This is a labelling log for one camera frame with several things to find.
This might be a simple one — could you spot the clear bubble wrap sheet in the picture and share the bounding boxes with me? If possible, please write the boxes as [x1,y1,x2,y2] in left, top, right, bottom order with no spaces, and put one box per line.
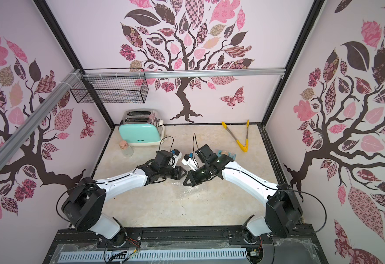
[175,153,199,180]

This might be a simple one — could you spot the teal tape dispenser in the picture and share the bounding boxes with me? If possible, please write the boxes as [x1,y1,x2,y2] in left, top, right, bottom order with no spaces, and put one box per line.
[216,150,236,160]

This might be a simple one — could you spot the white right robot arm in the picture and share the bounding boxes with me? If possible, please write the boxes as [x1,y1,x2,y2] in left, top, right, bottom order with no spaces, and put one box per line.
[182,145,303,244]

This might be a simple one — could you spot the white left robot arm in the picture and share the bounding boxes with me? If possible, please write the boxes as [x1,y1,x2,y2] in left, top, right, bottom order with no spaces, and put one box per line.
[61,150,187,247]

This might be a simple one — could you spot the yellow kitchen tongs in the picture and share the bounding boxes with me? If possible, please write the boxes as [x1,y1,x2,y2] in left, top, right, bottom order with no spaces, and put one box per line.
[221,119,250,153]

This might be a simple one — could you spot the small cork-stoppered glass bottle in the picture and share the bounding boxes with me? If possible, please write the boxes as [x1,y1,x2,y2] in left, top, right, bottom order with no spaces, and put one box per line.
[119,140,134,157]

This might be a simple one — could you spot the mint green toaster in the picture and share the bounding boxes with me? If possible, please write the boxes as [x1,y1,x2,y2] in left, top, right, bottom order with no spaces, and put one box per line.
[118,109,165,146]

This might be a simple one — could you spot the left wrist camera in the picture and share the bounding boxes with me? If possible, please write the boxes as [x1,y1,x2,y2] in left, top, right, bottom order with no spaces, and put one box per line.
[171,149,182,166]

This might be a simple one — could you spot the white slotted cable duct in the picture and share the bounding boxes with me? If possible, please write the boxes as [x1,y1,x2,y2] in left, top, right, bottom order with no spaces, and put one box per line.
[52,248,247,264]

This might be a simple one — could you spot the black wire basket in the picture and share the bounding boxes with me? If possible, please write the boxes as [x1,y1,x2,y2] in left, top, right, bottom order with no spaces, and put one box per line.
[71,68,149,104]

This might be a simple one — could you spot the aluminium frame rail back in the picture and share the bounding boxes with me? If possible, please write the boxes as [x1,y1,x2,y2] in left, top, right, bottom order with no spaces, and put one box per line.
[83,68,286,79]

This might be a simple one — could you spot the aluminium frame rail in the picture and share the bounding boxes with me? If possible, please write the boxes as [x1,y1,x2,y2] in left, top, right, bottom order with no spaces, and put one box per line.
[83,68,286,79]
[0,69,82,171]

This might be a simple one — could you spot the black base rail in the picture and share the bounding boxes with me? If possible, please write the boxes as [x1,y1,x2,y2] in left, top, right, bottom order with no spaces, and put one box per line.
[53,225,315,248]

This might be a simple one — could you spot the aluminium frame rail left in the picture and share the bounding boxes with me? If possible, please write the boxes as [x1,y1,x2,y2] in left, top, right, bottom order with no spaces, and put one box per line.
[0,69,82,171]

